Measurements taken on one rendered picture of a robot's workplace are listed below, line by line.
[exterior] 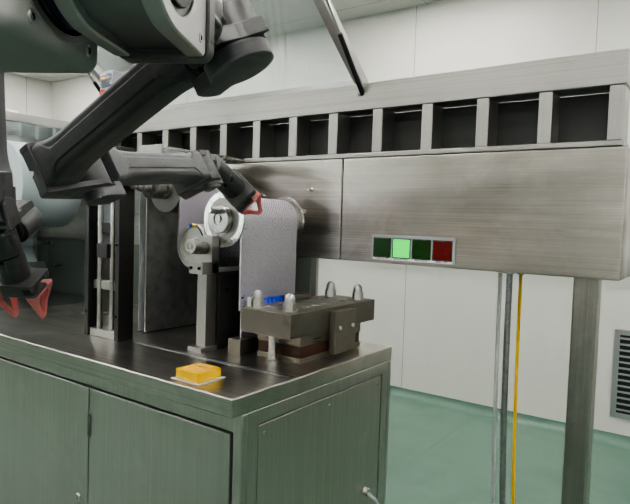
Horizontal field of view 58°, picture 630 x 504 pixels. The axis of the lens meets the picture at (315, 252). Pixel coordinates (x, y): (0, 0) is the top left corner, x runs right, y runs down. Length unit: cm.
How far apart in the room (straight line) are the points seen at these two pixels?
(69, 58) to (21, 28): 7
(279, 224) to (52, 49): 118
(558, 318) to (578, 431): 223
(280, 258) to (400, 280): 266
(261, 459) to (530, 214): 84
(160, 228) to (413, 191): 77
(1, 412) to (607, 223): 174
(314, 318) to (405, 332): 284
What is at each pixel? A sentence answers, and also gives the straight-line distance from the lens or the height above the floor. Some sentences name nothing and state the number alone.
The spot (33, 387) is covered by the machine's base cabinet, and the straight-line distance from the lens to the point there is 183.
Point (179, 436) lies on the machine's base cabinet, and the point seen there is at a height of 77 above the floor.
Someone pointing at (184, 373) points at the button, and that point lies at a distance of 129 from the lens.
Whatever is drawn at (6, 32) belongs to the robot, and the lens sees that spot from 47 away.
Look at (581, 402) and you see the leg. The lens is 167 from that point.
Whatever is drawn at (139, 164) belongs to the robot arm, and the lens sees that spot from 104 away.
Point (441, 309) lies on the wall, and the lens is 412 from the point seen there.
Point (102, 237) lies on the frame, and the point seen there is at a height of 119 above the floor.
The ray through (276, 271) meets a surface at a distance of 162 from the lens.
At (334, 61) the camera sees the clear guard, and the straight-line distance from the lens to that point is 175.
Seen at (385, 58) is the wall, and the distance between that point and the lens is 447.
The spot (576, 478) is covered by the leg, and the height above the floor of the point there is 61.
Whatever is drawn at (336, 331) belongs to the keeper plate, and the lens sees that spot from 150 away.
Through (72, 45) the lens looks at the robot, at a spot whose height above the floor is 138.
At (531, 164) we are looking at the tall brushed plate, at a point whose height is 141.
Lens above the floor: 125
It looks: 3 degrees down
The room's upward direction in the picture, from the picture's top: 2 degrees clockwise
